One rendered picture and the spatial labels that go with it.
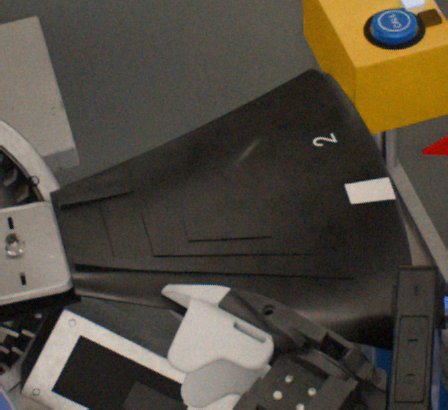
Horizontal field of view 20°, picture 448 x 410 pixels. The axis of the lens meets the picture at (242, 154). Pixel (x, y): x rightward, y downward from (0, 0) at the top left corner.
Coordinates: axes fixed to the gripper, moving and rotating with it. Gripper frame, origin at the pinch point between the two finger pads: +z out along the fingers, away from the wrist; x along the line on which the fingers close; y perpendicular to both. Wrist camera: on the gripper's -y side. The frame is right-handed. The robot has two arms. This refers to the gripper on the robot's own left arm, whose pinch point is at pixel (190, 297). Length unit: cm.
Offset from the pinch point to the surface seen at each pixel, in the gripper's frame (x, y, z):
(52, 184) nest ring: 9.7, -6.9, 21.7
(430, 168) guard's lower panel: 90, -77, 32
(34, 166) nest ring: 8.3, -7.0, 23.2
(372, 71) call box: 15.3, -33.7, 9.0
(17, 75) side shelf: 35, -29, 56
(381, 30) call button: 13.7, -37.0, 10.0
